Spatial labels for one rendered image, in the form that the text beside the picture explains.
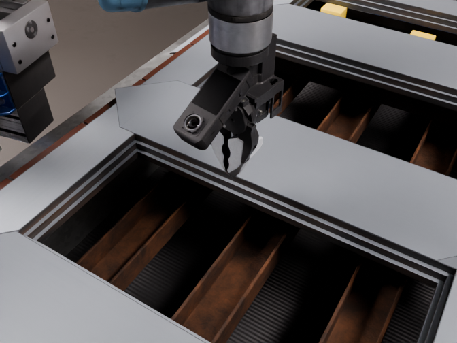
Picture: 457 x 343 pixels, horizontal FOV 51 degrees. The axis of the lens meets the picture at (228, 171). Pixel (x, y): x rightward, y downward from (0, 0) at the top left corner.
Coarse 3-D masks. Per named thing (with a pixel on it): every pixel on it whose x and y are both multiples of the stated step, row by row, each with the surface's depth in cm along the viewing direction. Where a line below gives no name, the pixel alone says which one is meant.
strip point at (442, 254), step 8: (456, 200) 75; (456, 208) 74; (456, 216) 72; (448, 224) 71; (456, 224) 71; (448, 232) 70; (456, 232) 70; (448, 240) 69; (456, 240) 69; (440, 248) 68; (448, 248) 68; (456, 248) 68; (440, 256) 67; (448, 256) 67; (456, 256) 67
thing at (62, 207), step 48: (336, 0) 133; (384, 0) 128; (288, 48) 111; (432, 96) 100; (144, 144) 87; (96, 192) 81; (240, 192) 80; (336, 240) 73; (384, 240) 70; (432, 336) 60
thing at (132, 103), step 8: (176, 80) 99; (136, 88) 97; (144, 88) 97; (152, 88) 97; (160, 88) 97; (128, 96) 95; (136, 96) 95; (144, 96) 95; (152, 96) 95; (120, 104) 93; (128, 104) 93; (136, 104) 93; (144, 104) 93; (120, 112) 91; (128, 112) 91; (136, 112) 91; (120, 120) 89
